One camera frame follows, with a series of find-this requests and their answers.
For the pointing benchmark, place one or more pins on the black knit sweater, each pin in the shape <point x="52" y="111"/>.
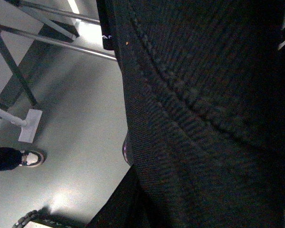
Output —
<point x="204" y="92"/>

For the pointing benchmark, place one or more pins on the dark metal clothes rack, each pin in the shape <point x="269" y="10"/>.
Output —
<point x="27" y="30"/>

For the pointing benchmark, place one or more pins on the black printed t-shirt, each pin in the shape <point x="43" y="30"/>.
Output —
<point x="106" y="18"/>

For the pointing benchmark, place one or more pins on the black and white sneaker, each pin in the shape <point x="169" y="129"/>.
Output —
<point x="31" y="158"/>

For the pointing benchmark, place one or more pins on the black trouser leg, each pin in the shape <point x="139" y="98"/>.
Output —
<point x="9" y="158"/>

